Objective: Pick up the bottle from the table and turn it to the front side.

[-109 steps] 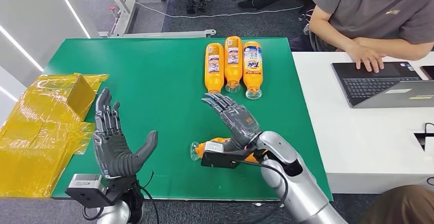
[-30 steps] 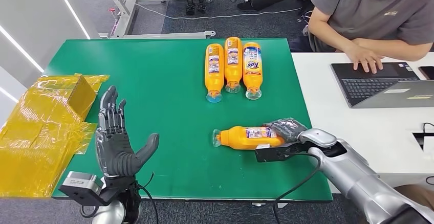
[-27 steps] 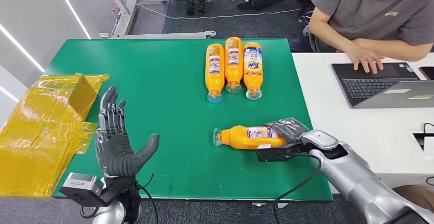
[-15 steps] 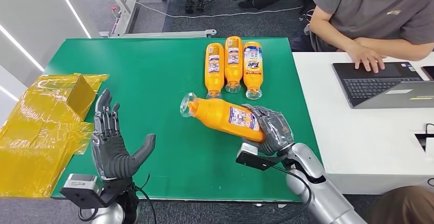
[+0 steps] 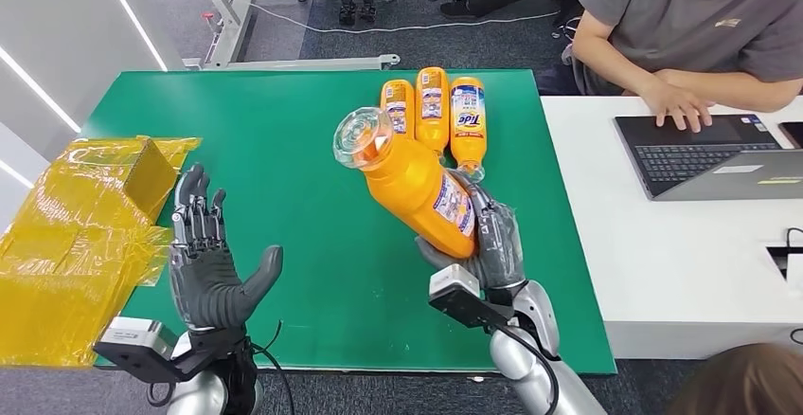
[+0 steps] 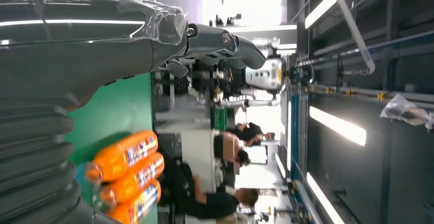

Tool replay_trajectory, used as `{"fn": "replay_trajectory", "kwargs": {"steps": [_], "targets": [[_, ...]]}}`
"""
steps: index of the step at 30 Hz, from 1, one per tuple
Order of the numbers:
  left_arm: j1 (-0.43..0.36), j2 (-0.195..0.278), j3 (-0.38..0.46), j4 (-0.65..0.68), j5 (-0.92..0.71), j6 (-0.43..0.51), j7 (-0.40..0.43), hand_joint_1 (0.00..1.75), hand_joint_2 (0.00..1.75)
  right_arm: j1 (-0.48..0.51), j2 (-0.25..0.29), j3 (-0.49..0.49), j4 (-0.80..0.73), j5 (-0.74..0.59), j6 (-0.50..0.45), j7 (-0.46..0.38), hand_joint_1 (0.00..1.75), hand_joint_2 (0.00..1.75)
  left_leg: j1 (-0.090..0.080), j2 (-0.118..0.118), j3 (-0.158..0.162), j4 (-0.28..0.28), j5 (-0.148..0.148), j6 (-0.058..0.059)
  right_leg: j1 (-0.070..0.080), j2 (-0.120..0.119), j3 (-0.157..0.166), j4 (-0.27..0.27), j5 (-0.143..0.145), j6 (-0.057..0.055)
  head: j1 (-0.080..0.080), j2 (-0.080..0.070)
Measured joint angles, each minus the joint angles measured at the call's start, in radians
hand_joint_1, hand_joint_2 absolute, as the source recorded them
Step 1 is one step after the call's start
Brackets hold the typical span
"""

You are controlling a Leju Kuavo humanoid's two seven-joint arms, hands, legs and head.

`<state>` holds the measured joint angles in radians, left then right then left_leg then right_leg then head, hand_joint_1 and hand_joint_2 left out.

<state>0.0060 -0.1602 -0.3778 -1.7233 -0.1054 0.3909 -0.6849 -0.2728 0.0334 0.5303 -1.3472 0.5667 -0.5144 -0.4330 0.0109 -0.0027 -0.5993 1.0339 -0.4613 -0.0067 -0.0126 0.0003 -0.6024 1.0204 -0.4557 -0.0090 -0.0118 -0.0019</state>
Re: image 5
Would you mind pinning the person's right hand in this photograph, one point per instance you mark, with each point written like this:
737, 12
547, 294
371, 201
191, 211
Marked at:
679, 106

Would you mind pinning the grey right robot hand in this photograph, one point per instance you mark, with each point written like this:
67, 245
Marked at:
502, 249

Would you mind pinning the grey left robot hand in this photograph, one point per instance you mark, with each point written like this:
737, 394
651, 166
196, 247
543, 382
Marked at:
207, 286

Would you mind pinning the orange detergent bottle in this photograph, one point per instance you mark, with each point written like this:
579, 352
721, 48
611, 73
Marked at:
408, 186
431, 129
467, 142
398, 95

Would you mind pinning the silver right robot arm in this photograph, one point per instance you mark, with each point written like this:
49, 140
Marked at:
533, 374

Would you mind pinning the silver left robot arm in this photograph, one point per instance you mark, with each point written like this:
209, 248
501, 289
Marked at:
194, 396

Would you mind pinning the person's left forearm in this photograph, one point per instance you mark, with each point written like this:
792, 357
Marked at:
734, 89

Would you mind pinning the person's right forearm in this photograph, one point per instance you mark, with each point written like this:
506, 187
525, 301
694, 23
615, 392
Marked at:
603, 54

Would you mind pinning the grey laptop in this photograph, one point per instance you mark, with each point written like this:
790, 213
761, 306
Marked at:
690, 162

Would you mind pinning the person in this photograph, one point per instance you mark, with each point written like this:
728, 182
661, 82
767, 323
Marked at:
746, 381
677, 17

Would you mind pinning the black smartphone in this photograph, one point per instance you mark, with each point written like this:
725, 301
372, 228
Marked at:
794, 134

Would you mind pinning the yellow film wrapped box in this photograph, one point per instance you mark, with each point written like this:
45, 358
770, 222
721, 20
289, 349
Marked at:
138, 180

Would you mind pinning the green table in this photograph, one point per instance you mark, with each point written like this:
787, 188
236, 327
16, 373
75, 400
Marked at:
282, 180

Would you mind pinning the yellow plastic film pile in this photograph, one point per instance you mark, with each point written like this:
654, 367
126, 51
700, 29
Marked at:
56, 286

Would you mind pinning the white desk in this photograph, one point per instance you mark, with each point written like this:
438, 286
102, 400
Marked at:
659, 261

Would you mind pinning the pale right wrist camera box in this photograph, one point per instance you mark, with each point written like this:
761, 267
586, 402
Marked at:
451, 280

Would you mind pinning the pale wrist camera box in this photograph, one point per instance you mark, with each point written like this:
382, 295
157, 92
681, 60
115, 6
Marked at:
132, 333
451, 280

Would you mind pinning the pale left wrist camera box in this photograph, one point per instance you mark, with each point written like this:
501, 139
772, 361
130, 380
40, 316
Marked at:
132, 333

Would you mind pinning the white metal gantry frame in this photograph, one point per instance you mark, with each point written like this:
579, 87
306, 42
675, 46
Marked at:
230, 23

